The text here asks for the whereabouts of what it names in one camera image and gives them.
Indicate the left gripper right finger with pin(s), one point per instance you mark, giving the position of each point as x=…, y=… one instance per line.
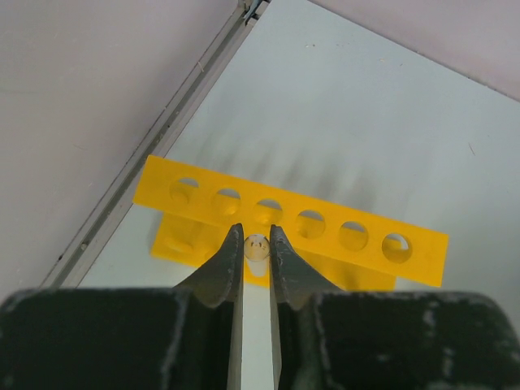
x=327, y=338

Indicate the yellow test tube rack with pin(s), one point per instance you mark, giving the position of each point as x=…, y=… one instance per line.
x=354, y=249

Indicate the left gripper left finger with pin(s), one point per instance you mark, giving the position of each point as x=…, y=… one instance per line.
x=183, y=337

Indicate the clear glass test tube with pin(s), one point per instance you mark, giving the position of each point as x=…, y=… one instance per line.
x=181, y=191
x=257, y=257
x=226, y=202

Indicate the aluminium frame rail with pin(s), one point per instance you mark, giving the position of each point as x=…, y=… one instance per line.
x=87, y=244

